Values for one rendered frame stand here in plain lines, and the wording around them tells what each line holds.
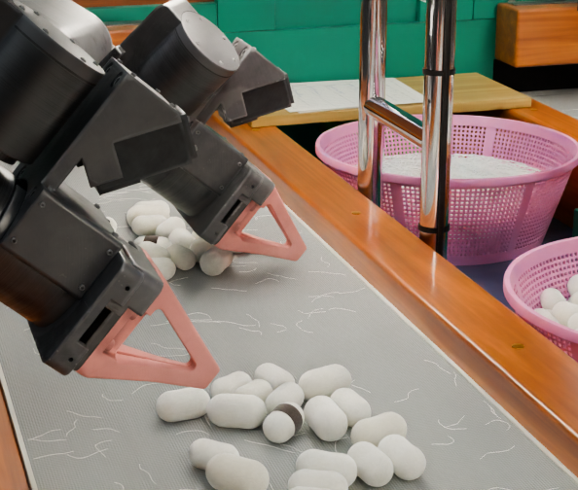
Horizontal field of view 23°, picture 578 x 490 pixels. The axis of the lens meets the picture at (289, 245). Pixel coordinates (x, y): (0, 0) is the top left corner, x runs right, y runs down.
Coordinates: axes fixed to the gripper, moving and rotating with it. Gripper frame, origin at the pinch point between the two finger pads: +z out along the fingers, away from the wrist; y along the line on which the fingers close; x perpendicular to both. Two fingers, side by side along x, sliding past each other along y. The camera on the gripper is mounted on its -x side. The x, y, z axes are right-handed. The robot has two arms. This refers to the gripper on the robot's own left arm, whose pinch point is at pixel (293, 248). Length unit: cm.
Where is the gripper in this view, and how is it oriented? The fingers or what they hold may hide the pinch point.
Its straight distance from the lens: 115.1
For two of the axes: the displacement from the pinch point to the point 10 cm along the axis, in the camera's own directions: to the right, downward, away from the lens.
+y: -3.0, -3.0, 9.1
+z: 7.3, 5.4, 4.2
